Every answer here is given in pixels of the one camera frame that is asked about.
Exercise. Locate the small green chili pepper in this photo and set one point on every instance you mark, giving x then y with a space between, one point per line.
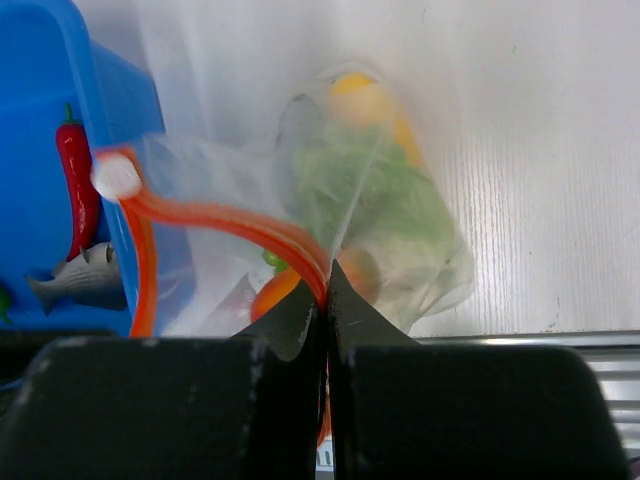
5 305

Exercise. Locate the grey toy fish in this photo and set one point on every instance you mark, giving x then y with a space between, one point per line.
92 279

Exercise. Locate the blue plastic bin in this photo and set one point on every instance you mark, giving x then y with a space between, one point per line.
52 71

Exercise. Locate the white cauliflower with leaves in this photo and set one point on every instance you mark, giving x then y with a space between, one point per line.
408 263

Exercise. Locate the green grape bunch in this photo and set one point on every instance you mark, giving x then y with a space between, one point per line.
324 185

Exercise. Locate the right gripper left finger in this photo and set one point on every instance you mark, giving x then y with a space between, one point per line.
104 407

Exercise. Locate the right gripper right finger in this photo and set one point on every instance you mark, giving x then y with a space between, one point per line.
401 409

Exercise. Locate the red chili pepper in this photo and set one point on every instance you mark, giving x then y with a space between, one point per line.
76 160

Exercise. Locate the clear zip top bag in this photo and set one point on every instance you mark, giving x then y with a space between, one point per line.
239 242

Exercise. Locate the yellow orange mango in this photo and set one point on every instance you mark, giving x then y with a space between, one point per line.
362 101

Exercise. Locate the red orange mango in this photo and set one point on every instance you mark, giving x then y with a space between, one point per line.
358 265

